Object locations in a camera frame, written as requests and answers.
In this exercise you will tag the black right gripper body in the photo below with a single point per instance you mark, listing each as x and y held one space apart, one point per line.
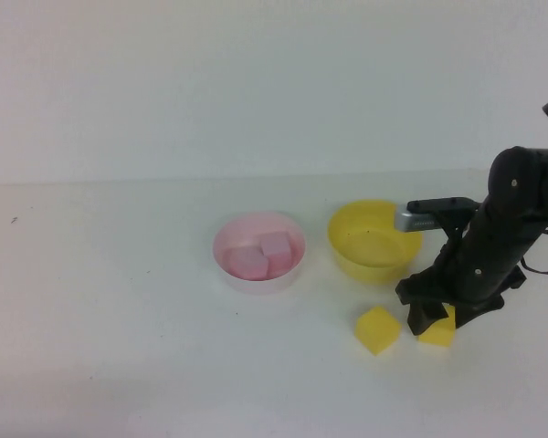
488 260

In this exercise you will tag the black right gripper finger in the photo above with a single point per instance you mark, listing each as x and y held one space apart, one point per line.
422 317
466 317

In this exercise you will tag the yellow foam cube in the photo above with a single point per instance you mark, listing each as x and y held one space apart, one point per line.
438 336
376 332

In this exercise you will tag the pink foam cube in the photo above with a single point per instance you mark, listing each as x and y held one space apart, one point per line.
276 248
249 267

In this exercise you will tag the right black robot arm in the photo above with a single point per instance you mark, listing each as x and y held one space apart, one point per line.
525 178

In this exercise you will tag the yellow round bowl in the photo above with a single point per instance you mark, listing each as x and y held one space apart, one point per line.
370 264

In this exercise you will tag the pale pink round bowl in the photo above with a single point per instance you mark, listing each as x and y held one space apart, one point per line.
256 285

